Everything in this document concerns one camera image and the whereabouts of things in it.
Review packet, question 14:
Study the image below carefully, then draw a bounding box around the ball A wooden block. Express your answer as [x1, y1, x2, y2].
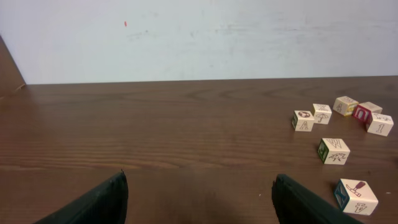
[292, 110, 315, 132]

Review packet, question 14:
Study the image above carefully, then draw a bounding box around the red side wooden block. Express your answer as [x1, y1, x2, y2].
[353, 102, 382, 122]

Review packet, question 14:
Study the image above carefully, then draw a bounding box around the green N wooden block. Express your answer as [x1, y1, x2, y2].
[366, 113, 394, 136]

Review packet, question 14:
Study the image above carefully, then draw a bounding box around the yellow side wooden block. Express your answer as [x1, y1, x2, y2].
[333, 96, 359, 116]

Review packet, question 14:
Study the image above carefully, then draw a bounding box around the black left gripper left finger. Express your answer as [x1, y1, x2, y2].
[35, 171, 129, 224]

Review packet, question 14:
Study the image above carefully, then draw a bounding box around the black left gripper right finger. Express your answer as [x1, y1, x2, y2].
[272, 174, 361, 224]

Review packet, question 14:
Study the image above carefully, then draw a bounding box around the W wooden block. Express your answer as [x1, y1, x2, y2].
[317, 138, 351, 165]

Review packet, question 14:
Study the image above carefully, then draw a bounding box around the hammer wooden block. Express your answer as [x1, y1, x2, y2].
[333, 179, 379, 216]

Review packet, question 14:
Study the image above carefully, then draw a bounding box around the umbrella wooden block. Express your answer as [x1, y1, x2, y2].
[313, 103, 332, 124]

